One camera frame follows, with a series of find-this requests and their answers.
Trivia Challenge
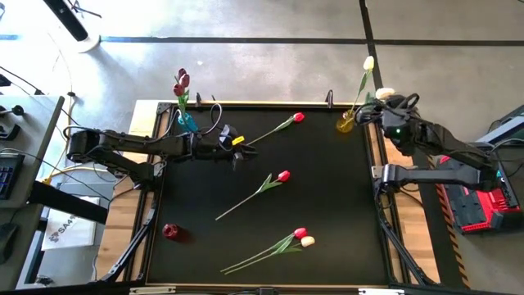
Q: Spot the black keyboard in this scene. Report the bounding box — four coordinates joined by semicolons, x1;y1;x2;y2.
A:
0;153;25;201

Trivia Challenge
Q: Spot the black table frame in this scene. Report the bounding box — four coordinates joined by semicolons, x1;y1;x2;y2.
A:
96;100;441;295

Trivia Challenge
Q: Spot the red vase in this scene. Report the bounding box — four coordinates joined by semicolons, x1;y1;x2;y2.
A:
161;223;180;241

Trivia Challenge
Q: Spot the black desk beam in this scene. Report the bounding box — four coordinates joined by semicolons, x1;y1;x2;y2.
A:
28;179;110;225

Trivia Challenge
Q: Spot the black computer mouse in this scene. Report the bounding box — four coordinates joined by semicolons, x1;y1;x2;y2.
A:
0;223;20;266

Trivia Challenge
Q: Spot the red and black tool case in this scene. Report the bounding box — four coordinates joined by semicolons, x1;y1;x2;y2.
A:
436;141;523;235

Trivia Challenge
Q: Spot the dark red tulip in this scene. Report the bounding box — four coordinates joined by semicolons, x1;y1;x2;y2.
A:
180;74;192;120
173;84;190;120
177;67;190;120

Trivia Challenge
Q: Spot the teal glass vase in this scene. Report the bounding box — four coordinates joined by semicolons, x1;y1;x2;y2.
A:
177;111;200;134

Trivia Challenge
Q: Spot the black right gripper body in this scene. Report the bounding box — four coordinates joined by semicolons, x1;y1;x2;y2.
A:
374;98;406;124

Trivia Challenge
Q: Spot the grey desk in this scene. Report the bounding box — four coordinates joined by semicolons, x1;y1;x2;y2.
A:
0;95;66;292

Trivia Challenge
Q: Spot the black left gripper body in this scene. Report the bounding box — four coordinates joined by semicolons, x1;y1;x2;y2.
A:
191;125;246;161

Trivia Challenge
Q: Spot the yellow cable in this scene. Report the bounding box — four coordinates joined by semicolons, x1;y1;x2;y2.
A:
43;96;114;185

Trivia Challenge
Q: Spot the white tulip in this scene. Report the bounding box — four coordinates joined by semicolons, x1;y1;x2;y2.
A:
223;235;316;275
364;87;397;106
346;55;376;122

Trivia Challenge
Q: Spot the grey equipment case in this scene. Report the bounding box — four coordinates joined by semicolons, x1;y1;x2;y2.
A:
477;104;524;148

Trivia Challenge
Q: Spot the yellow glass vase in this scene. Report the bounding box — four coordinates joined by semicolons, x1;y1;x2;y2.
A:
336;108;356;134

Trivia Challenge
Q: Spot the black bar on white base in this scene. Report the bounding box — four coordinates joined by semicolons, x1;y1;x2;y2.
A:
43;0;102;54

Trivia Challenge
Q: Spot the white printed box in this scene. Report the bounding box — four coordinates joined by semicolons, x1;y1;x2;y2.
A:
42;195;101;252

